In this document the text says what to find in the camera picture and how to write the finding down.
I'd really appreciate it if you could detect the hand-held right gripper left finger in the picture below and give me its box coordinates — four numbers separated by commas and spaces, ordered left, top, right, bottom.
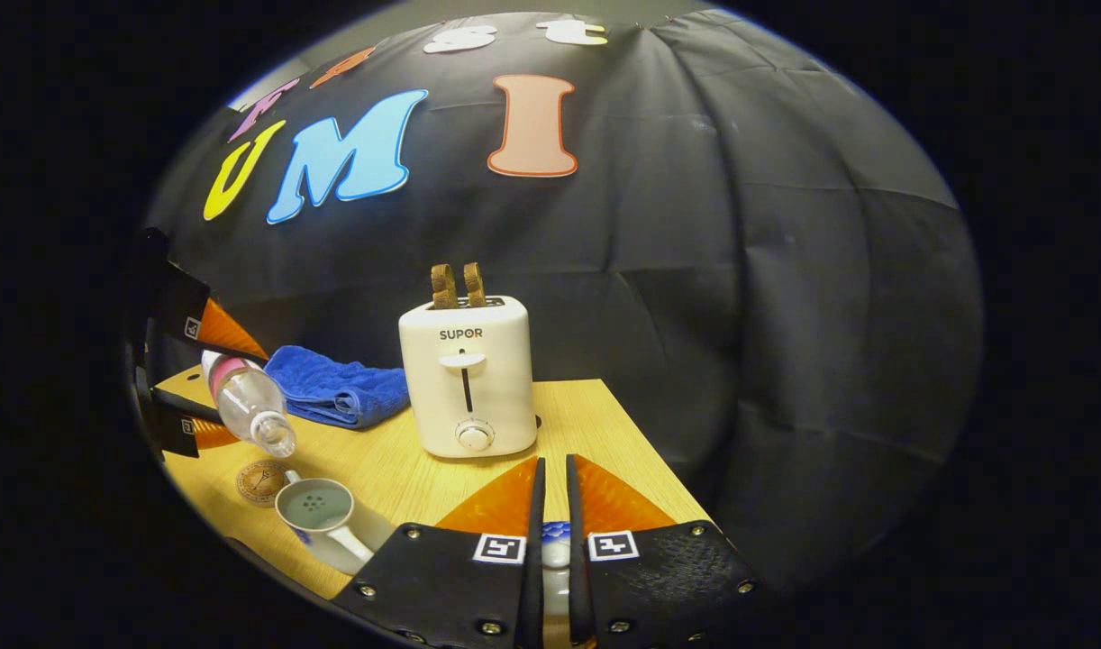
332, 456, 548, 649

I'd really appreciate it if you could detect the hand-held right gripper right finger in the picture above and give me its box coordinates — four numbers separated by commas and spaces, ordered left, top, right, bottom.
566, 454, 759, 649

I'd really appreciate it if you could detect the white teacup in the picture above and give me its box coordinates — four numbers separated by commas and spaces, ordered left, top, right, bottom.
275, 478, 398, 576

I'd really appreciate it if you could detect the white blue teacup lid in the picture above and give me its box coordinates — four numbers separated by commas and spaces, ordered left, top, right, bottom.
541, 521, 571, 623

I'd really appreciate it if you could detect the blue towel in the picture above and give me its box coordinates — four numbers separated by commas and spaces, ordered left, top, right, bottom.
264, 345, 411, 430

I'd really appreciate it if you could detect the white toaster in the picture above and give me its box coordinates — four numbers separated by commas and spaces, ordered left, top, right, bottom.
398, 296, 538, 458

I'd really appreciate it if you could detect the clear plastic water bottle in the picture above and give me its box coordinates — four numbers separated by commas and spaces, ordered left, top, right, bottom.
201, 350, 297, 458

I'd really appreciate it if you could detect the round wooden coaster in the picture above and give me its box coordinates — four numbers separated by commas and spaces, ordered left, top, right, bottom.
236, 460, 292, 507

